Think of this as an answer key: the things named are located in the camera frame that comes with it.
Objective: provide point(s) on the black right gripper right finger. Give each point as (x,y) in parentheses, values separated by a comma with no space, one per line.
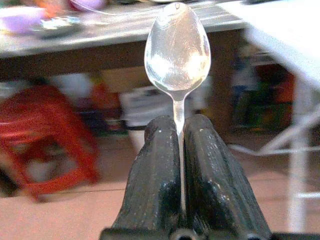
(217,180)

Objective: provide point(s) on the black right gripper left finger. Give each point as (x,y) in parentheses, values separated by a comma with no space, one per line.
(152,175)

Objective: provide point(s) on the silver metal spoon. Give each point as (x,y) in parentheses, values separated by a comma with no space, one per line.
(178,50)

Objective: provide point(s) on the red plastic stool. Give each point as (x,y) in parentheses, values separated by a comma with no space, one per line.
(45,140)

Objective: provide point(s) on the white folding table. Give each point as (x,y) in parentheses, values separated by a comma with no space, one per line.
(287,75)

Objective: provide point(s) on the grey wooden table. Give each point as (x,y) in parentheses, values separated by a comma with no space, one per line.
(120,47)

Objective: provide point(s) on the purple plastic bowl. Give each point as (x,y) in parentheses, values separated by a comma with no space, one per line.
(21,18)

